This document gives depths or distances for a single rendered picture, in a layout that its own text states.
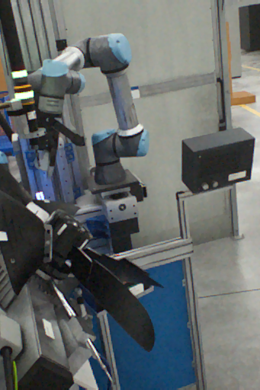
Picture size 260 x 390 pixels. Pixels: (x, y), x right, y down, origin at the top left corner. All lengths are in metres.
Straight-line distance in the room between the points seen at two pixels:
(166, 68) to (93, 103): 0.56
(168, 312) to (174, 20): 2.00
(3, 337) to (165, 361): 1.27
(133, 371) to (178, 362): 0.21
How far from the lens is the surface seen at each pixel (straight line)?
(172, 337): 2.05
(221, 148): 1.72
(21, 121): 1.16
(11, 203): 0.96
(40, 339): 0.93
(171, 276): 1.89
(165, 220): 3.43
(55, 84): 1.39
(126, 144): 1.95
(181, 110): 3.27
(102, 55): 1.81
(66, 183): 2.12
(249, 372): 2.49
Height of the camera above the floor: 1.67
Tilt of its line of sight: 20 degrees down
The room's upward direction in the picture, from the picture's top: 9 degrees counter-clockwise
